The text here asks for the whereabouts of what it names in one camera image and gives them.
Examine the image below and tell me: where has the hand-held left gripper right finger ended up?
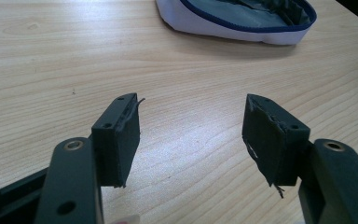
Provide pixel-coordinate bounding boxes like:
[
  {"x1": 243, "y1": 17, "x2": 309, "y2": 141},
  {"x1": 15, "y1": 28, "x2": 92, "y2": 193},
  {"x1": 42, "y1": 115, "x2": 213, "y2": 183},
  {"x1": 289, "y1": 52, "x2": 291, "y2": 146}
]
[{"x1": 241, "y1": 93, "x2": 358, "y2": 224}]

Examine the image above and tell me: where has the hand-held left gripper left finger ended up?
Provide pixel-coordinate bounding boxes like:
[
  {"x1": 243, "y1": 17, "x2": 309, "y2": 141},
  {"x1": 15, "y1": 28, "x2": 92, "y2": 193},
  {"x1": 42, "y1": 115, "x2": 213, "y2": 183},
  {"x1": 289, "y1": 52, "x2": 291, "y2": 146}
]
[{"x1": 34, "y1": 92, "x2": 146, "y2": 224}]

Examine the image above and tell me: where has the white fabric basket blue trim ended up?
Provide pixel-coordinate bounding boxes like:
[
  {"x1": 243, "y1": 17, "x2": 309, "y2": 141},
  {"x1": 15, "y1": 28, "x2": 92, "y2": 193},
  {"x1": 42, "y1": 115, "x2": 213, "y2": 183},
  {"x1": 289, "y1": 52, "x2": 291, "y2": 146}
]
[{"x1": 155, "y1": 0, "x2": 318, "y2": 46}]

